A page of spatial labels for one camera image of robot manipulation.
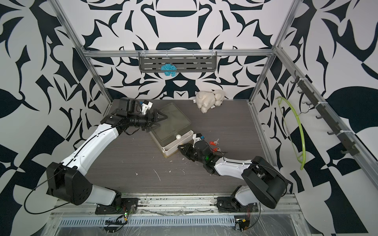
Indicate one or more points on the teal crumpled cloth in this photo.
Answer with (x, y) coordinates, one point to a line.
(169, 70)

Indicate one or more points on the white plush toy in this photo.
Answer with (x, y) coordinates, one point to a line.
(209, 100)

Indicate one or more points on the three-drawer storage box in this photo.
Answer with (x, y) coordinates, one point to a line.
(171, 129)

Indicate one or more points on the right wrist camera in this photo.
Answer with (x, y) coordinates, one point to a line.
(197, 137)

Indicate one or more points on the keys with red tag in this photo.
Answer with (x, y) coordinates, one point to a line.
(214, 145)

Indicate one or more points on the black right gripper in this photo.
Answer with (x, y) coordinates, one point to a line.
(186, 150)

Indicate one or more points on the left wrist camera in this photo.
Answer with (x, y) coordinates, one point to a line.
(133, 106)

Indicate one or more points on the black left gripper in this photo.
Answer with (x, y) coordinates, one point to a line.
(150, 128)

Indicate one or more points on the green clothes hanger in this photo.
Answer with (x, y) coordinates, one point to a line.
(295, 135)

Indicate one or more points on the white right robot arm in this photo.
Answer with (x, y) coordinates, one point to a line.
(264, 183)

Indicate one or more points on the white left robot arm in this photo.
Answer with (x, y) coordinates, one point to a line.
(67, 180)

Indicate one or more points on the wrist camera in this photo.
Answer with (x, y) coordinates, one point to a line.
(197, 137)
(133, 106)

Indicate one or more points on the grey wall hook rail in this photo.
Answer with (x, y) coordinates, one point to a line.
(327, 114)

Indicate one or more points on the grey wall shelf rack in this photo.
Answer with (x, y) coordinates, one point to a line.
(185, 61)

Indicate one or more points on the white cable duct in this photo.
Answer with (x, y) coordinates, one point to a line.
(149, 221)

